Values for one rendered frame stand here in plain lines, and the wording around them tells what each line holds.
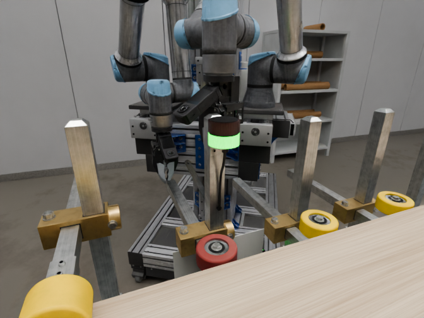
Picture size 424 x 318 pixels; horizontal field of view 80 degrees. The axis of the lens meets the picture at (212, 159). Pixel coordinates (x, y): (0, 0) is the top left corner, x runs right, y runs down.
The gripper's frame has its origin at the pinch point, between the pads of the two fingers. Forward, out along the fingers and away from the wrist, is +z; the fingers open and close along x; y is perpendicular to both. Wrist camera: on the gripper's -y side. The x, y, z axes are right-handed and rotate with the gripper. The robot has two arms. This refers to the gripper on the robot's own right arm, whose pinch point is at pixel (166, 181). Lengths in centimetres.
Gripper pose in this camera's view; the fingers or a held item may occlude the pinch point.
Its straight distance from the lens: 95.0
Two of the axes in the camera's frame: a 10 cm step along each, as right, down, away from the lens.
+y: -3.6, -3.4, 8.7
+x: -9.3, 1.3, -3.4
